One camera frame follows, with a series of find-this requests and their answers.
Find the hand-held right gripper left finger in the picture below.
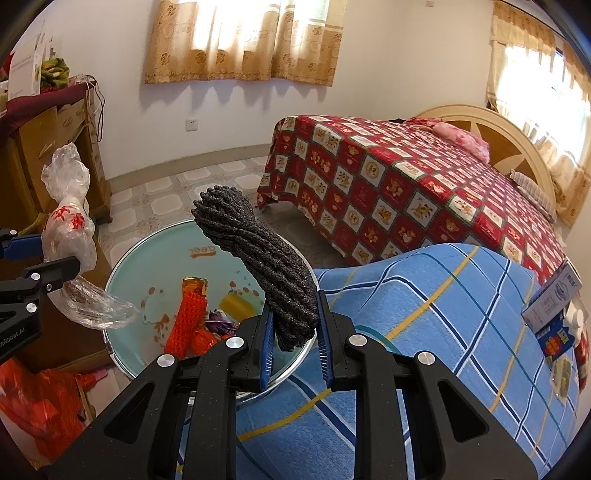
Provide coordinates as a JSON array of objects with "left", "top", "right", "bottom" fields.
[{"left": 44, "top": 307, "right": 278, "bottom": 480}]

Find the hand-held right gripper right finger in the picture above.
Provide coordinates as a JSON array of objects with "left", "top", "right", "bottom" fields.
[{"left": 318, "top": 290, "right": 540, "bottom": 480}]

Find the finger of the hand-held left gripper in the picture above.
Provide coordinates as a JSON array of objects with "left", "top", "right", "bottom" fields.
[
  {"left": 0, "top": 256, "right": 80, "bottom": 319},
  {"left": 0, "top": 228, "right": 44, "bottom": 261}
]

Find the clear plastic bag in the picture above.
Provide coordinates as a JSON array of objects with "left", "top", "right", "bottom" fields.
[{"left": 41, "top": 142, "right": 139, "bottom": 330}]

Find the purple wrapper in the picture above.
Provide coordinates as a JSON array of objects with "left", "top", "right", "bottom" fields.
[{"left": 205, "top": 310, "right": 241, "bottom": 333}]

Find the red knitted strip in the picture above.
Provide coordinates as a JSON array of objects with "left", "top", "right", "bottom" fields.
[{"left": 170, "top": 295, "right": 206, "bottom": 358}]

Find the dark grey rope bundle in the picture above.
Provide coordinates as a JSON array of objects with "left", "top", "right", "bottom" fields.
[{"left": 191, "top": 185, "right": 320, "bottom": 352}]

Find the light blue enamel basin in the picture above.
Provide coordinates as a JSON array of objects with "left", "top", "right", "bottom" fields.
[{"left": 104, "top": 219, "right": 319, "bottom": 402}]

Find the red plastic bag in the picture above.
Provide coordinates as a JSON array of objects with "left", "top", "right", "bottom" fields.
[{"left": 0, "top": 357, "right": 100, "bottom": 462}]

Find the blue plaid tablecloth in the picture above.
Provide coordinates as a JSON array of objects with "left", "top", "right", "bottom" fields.
[{"left": 178, "top": 242, "right": 587, "bottom": 480}]

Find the wooden cabinet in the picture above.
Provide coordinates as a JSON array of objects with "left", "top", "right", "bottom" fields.
[{"left": 0, "top": 88, "right": 114, "bottom": 407}]

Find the maroon cloth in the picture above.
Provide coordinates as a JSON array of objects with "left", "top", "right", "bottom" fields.
[{"left": 0, "top": 80, "right": 93, "bottom": 134}]

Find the green cloth item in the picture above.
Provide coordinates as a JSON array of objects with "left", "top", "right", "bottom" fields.
[{"left": 39, "top": 56, "right": 71, "bottom": 93}]

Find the white paper box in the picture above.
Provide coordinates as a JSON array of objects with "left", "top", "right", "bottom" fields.
[{"left": 7, "top": 18, "right": 58, "bottom": 100}]

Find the red checked bedspread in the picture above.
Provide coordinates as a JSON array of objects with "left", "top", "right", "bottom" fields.
[{"left": 256, "top": 114, "right": 568, "bottom": 282}]

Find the white milk carton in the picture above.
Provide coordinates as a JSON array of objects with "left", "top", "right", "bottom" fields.
[{"left": 522, "top": 261, "right": 583, "bottom": 333}]

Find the blue carton with white cap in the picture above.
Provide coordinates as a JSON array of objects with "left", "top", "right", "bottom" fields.
[{"left": 536, "top": 302, "right": 589, "bottom": 365}]

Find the clear foil packet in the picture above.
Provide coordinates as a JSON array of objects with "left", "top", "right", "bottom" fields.
[{"left": 551, "top": 355, "right": 575, "bottom": 403}]

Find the pink floral pillow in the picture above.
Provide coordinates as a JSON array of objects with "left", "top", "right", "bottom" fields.
[{"left": 406, "top": 117, "right": 490, "bottom": 163}]

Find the striped pillow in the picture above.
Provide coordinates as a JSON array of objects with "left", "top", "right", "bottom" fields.
[{"left": 510, "top": 170, "right": 558, "bottom": 223}]

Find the cream wooden headboard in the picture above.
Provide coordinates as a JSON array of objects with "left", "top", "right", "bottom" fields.
[{"left": 411, "top": 104, "right": 561, "bottom": 217}]

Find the wide beige curtain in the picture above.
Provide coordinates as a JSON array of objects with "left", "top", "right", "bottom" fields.
[{"left": 144, "top": 0, "right": 348, "bottom": 88}]

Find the narrow beige curtain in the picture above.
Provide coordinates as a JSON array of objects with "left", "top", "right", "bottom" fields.
[{"left": 487, "top": 0, "right": 591, "bottom": 229}]

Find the white cable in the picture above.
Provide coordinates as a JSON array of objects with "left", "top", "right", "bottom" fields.
[{"left": 85, "top": 76, "right": 108, "bottom": 144}]

